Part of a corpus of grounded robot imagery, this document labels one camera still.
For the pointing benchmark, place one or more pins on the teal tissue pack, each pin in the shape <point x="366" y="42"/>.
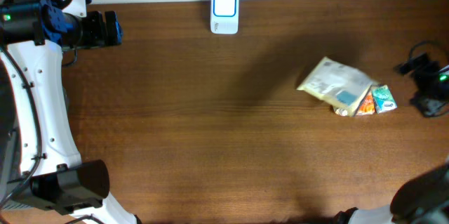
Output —
<point x="383" y="99"/>

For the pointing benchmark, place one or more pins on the grey plastic mesh basket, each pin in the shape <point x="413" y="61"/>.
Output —
<point x="10" y="143"/>

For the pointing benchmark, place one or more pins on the white barcode scanner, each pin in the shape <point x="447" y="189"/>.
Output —
<point x="224" y="16"/>

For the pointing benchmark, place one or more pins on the orange tissue pack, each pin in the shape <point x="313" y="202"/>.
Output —
<point x="367" y="106"/>

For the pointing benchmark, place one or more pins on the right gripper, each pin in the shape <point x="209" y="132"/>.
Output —
<point x="421" y="67"/>

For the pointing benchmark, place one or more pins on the cream snack bag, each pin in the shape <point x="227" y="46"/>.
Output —
<point x="338" y="85"/>

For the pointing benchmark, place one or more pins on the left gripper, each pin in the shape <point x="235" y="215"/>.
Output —
<point x="102" y="37"/>

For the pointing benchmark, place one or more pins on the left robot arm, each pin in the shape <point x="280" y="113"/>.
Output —
<point x="41" y="166"/>

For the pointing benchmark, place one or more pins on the green juice carton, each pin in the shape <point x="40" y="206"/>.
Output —
<point x="341" y="112"/>

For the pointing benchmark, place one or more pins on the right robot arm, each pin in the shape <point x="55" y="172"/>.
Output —
<point x="423" y="199"/>

